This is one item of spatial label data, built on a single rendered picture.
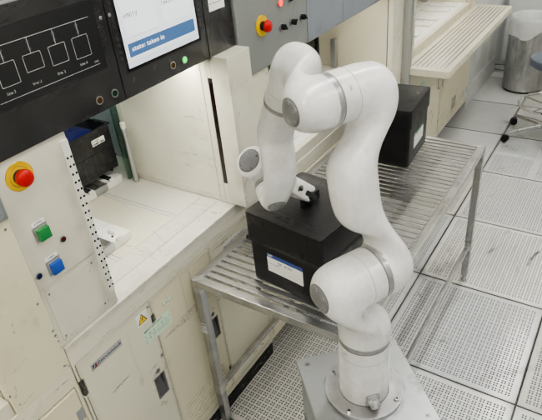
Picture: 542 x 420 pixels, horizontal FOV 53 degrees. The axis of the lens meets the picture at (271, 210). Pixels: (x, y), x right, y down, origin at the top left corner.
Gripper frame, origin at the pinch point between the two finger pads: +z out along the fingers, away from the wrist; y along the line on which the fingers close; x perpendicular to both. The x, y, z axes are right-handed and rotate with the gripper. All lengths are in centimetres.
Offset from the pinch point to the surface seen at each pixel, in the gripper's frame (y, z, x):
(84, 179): 84, -13, 23
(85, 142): 85, -18, 11
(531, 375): -57, 122, 25
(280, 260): 1.4, 2.0, 20.5
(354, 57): 78, 109, -94
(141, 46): 32, -51, -16
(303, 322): -12.0, 5.2, 34.2
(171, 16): 34, -45, -28
